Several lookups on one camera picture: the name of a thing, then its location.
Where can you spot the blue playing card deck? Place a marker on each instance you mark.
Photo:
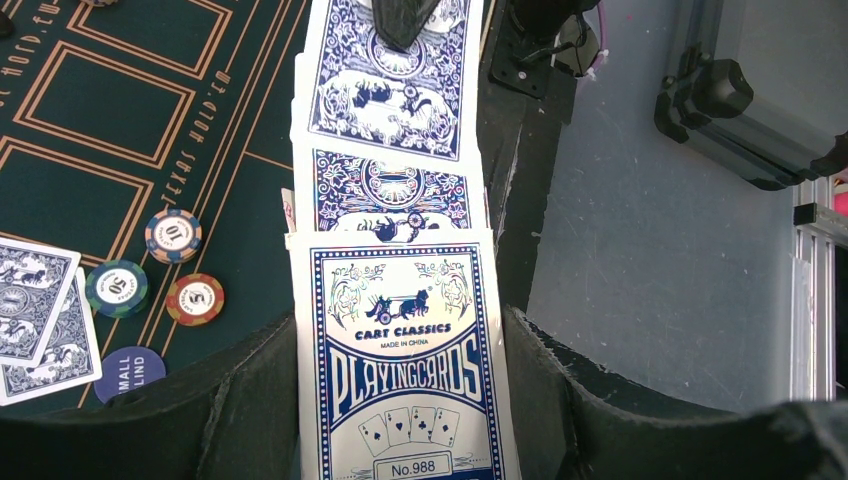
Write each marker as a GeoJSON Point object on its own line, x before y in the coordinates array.
{"type": "Point", "coordinates": [401, 358]}

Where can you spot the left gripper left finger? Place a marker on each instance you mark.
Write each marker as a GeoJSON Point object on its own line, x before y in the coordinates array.
{"type": "Point", "coordinates": [232, 415]}

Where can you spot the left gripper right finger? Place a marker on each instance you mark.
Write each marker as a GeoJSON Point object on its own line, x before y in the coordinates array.
{"type": "Point", "coordinates": [574, 419]}

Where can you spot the card being pulled out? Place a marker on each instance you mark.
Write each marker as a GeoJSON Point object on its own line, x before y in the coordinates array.
{"type": "Point", "coordinates": [359, 93]}

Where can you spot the blue small blind button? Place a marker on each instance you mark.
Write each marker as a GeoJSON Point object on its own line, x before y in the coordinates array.
{"type": "Point", "coordinates": [127, 369]}

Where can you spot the next card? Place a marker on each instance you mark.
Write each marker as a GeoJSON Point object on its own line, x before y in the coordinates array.
{"type": "Point", "coordinates": [397, 203]}

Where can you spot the orange chip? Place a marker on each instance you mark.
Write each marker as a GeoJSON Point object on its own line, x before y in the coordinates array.
{"type": "Point", "coordinates": [195, 299]}

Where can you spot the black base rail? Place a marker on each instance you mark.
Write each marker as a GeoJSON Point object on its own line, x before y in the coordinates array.
{"type": "Point", "coordinates": [525, 98]}

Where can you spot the green chip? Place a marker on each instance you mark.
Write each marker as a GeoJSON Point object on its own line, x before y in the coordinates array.
{"type": "Point", "coordinates": [117, 288]}

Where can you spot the dark green poker mat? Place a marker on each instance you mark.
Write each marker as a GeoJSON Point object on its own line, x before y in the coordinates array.
{"type": "Point", "coordinates": [110, 115]}

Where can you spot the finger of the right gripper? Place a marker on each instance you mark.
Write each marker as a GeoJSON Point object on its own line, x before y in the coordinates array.
{"type": "Point", "coordinates": [399, 22]}

